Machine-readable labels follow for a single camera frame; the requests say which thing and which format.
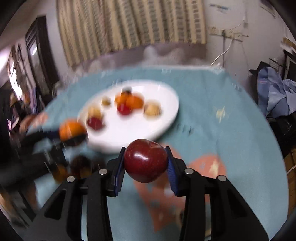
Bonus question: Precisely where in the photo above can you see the orange tangerine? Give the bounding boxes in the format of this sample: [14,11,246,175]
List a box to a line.
[125,95,144,110]
[59,119,87,142]
[114,92,130,104]

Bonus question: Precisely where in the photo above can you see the yellow potato-like fruit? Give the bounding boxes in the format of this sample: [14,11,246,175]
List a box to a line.
[88,106,102,120]

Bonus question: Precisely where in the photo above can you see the small red tomato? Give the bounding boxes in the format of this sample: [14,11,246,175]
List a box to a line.
[117,103,132,115]

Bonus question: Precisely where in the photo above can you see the wall power strip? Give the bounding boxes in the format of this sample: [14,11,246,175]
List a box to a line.
[209,27,248,42]

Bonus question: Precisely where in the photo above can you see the blue crumpled clothes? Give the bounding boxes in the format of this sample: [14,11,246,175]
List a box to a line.
[257,67,295,118]

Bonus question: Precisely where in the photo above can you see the small dark plum on plate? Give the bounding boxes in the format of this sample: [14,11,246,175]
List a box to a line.
[121,86,132,94]

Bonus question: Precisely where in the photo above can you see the striped beige curtain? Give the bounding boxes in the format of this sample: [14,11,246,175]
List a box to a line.
[56,0,206,68]

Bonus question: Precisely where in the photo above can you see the small green-yellow fruit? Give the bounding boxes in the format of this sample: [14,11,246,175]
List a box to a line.
[101,96,111,106]

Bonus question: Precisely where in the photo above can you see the dark red apple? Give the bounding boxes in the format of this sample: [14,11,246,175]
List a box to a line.
[124,139,168,183]

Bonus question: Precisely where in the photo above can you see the white cable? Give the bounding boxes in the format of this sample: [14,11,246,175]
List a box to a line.
[210,38,234,67]

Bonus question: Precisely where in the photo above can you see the white oval plate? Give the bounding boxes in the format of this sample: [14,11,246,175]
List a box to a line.
[77,79,179,154]

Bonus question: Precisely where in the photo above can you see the pale pinkish fruit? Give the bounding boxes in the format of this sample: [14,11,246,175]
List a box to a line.
[144,102,161,116]

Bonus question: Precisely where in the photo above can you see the red plum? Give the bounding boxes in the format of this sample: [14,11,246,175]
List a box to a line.
[86,116,104,131]

